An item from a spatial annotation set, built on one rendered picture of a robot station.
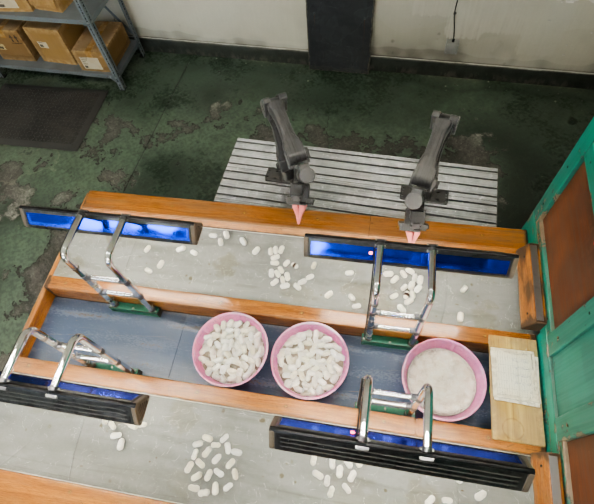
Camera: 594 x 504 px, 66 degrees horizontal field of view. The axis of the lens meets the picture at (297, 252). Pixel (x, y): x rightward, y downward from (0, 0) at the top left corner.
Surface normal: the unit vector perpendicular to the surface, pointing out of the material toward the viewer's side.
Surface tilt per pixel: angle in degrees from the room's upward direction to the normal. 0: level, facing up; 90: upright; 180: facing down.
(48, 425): 0
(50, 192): 0
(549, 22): 90
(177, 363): 0
